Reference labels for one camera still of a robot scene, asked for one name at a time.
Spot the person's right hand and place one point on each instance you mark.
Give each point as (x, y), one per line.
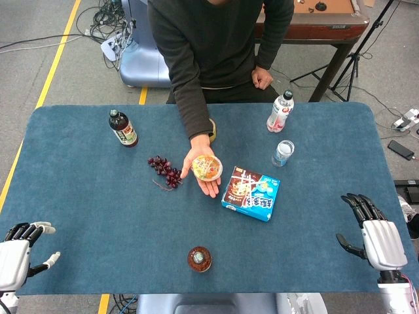
(200, 145)

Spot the person's left hand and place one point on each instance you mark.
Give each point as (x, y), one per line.
(262, 78)

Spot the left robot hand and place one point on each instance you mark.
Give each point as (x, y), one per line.
(13, 258)

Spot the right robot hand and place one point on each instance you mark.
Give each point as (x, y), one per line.
(384, 245)

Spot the orange jelly cup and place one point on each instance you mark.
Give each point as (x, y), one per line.
(207, 167)

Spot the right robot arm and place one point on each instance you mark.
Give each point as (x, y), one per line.
(396, 299)

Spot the person's left forearm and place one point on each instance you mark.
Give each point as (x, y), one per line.
(275, 45)

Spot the person's right forearm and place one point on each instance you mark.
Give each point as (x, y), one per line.
(193, 112)

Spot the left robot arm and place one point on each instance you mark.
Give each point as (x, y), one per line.
(6, 302)

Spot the small yellow object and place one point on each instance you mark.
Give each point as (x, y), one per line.
(213, 131)

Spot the pink drink bottle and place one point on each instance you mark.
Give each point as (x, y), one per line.
(280, 114)

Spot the white grey shoe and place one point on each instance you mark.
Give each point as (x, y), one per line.
(409, 211)

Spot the purple grape bunch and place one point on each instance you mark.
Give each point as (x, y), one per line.
(165, 170)

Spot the black flat case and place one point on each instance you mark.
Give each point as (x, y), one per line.
(407, 187)

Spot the person's dark sweater torso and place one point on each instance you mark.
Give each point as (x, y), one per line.
(209, 42)

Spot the blue snack box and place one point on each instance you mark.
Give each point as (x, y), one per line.
(250, 194)

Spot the tea bottle cartoon label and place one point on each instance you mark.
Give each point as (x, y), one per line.
(126, 132)

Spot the clear plastic jar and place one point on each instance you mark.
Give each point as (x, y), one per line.
(283, 153)

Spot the brown wooden table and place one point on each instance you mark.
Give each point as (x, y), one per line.
(324, 26)

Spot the black tripod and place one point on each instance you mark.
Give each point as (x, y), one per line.
(352, 65)

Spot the blue table mat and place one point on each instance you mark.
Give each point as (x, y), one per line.
(98, 212)

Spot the black smartphone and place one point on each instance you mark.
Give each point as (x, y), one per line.
(401, 150)

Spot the light blue machine base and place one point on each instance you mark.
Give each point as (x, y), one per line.
(140, 62)

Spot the tea bottle landscape label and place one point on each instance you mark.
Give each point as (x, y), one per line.
(199, 260)

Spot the white power strip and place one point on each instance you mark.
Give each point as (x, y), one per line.
(109, 49)
(406, 120)

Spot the grey robot torso base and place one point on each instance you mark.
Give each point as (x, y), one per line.
(212, 304)

